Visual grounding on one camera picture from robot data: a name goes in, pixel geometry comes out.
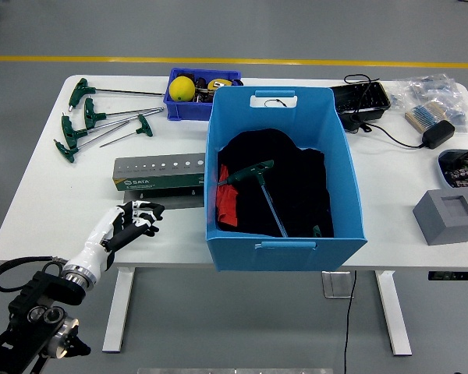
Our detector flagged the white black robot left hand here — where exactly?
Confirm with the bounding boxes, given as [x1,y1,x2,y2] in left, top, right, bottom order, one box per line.
[66,199,166,276]

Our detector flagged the grey green metal tool holder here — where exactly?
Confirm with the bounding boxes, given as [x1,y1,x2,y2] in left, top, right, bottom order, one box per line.
[112,153,207,210]

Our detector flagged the large green T-handle wrench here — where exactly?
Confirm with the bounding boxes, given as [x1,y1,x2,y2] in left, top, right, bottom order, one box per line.
[218,159,289,238]

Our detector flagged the large blue plastic box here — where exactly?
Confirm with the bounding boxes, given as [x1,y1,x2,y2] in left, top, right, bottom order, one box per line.
[204,86,368,273]

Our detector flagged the white table leg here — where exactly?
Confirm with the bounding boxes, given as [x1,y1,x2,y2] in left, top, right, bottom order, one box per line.
[374,270,413,357]
[101,267,137,355]

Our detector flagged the red cloth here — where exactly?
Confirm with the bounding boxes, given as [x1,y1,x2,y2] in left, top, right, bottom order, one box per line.
[217,164,239,227]

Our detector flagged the small dark blue bin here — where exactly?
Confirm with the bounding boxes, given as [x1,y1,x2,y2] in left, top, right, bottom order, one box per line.
[162,67,243,122]

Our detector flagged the yellow ball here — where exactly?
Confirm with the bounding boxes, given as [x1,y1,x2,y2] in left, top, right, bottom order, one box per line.
[168,76,197,103]

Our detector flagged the dark brown cylindrical part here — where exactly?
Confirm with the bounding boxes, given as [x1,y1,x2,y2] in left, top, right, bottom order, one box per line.
[194,76,215,103]

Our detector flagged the yellow tape measure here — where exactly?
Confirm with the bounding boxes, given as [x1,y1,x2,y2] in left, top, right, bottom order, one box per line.
[207,79,235,94]

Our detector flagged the black cloth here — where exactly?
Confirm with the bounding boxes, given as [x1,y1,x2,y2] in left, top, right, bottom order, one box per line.
[216,128,335,238]

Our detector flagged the metal floor plate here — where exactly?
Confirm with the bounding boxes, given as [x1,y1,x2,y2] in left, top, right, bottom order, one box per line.
[321,270,356,299]

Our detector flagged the black plug block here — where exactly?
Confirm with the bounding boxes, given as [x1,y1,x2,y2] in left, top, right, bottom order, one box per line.
[339,114,372,133]

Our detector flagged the black plastic tray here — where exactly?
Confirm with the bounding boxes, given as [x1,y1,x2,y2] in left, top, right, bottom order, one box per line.
[330,80,392,122]

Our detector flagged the grey foam block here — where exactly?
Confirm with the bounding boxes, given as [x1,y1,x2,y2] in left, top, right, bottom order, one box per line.
[412,188,468,246]

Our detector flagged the taped resistor strip bundle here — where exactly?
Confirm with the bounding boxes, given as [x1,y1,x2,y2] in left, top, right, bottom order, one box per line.
[404,101,449,134]

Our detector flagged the grey blue bowl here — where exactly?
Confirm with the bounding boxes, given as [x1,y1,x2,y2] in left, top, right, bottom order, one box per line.
[436,147,468,203]

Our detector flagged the black table control panel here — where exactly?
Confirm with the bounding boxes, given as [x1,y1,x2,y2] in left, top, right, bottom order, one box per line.
[427,270,468,281]

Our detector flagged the black power adapter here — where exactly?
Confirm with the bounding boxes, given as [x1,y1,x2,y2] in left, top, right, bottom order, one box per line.
[420,119,456,150]

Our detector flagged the clear plastic parts bags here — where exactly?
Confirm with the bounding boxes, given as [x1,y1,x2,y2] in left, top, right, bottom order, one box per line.
[389,72,468,133]

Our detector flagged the pile of electronic parts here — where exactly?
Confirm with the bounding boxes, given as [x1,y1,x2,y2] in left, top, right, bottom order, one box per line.
[442,150,468,196]

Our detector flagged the green T-handle hex wrench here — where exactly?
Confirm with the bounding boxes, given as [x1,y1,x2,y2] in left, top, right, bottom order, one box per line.
[83,97,165,131]
[69,78,165,112]
[60,113,141,150]
[53,121,130,164]

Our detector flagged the short green T-handle wrench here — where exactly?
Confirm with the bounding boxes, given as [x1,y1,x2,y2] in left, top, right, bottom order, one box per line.
[99,113,154,149]

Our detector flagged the thin black cord loop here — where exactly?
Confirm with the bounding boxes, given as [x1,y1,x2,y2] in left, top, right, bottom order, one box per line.
[342,72,379,98]

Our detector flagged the black adapter cable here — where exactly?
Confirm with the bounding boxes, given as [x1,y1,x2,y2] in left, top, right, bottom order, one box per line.
[360,121,426,150]

